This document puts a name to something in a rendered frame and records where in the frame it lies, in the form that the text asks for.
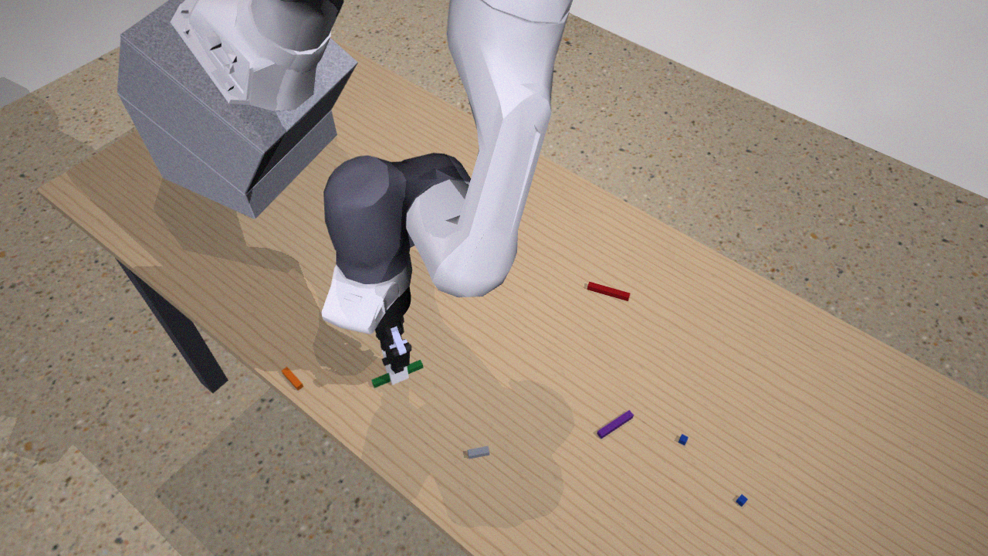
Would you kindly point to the red rod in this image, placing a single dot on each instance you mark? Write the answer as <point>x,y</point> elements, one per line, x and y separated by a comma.
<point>608,291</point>

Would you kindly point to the green rod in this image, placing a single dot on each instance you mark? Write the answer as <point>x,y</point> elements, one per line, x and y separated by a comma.
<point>386,378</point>

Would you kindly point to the purple rod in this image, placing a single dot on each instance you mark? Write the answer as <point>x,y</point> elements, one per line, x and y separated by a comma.
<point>615,424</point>

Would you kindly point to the orange rod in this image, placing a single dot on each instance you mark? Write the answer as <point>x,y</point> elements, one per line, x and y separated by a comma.
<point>292,378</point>

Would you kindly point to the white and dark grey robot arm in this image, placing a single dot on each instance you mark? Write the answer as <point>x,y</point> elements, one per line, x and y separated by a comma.
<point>376,210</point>

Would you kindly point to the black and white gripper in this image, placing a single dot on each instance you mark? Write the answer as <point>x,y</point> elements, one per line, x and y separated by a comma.
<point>389,332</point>

